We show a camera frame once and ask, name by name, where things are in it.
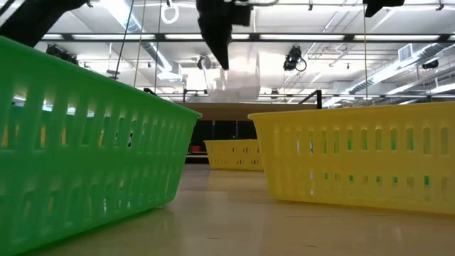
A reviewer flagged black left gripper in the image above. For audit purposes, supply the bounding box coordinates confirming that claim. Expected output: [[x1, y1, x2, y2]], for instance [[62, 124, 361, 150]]
[[196, 0, 254, 70]]

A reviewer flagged clear plastic bin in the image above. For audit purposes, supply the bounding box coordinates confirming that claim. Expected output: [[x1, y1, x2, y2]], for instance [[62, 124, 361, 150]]
[[203, 53, 263, 105]]

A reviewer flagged black round ceiling lamp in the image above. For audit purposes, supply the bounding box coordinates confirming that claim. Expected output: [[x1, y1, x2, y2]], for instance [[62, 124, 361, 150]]
[[197, 55, 213, 70]]

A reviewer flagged white air vent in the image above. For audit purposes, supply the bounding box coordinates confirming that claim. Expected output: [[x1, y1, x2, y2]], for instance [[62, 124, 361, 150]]
[[397, 43, 414, 63]]

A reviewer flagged black ceiling spotlight cluster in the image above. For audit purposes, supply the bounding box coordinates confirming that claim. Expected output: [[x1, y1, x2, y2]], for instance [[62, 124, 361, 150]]
[[45, 44, 80, 66]]

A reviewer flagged tan hanging rope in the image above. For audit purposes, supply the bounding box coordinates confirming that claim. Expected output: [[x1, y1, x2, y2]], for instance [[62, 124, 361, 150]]
[[133, 0, 147, 89], [362, 16, 369, 107]]

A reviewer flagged white hanging ring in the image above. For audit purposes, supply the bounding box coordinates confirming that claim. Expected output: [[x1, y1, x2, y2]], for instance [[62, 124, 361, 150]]
[[160, 1, 180, 26]]

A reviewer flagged silver ventilation duct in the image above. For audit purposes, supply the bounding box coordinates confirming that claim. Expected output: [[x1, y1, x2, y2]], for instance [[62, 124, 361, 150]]
[[102, 0, 188, 86]]

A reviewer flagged wooden shelf with black frame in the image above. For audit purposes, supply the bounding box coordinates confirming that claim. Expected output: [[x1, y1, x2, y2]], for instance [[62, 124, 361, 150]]
[[144, 87, 323, 122]]

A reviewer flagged black ceiling camera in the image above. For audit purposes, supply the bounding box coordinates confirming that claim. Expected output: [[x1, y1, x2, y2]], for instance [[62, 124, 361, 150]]
[[283, 45, 308, 73]]

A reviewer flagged black overhead frame bar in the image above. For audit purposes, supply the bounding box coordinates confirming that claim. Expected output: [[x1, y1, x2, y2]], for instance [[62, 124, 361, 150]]
[[41, 33, 455, 44]]

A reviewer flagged black hanging cable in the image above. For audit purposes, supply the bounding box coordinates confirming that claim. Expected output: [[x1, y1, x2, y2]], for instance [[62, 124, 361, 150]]
[[114, 0, 135, 76]]

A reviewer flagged black table frame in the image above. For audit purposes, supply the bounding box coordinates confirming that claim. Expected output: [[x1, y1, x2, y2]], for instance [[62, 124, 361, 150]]
[[184, 156, 210, 165]]

